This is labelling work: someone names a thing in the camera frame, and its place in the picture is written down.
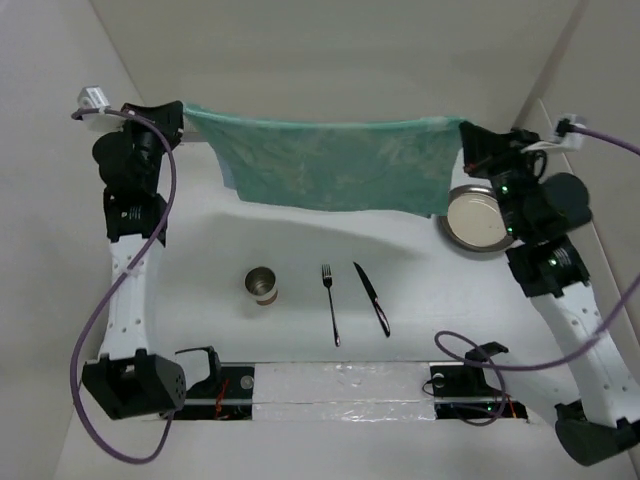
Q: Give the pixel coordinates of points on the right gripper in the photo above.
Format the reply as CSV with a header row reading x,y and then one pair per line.
x,y
483,148

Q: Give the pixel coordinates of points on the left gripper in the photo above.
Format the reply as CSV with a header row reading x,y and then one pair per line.
x,y
167,118

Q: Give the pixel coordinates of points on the metal plate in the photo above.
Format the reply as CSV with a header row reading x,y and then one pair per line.
x,y
473,220

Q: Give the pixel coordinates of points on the green patterned cloth placemat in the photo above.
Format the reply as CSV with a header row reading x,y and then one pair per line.
x,y
403,166

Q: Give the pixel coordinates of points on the metal cup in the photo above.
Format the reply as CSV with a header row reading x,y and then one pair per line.
x,y
261,284

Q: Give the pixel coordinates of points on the silver fork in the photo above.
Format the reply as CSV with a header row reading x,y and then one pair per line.
x,y
327,281

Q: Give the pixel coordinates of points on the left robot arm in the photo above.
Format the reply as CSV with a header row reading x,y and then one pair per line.
x,y
131,376

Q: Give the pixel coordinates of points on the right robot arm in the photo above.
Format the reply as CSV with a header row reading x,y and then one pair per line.
x,y
590,396

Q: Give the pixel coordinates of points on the silver table knife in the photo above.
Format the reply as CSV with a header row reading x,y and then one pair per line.
x,y
373,297

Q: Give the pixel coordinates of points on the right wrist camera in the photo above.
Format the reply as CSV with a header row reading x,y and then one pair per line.
x,y
564,136

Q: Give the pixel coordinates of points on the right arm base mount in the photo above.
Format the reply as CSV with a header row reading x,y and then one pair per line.
x,y
461,392

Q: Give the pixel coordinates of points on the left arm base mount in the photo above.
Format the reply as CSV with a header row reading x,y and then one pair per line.
x,y
215,390

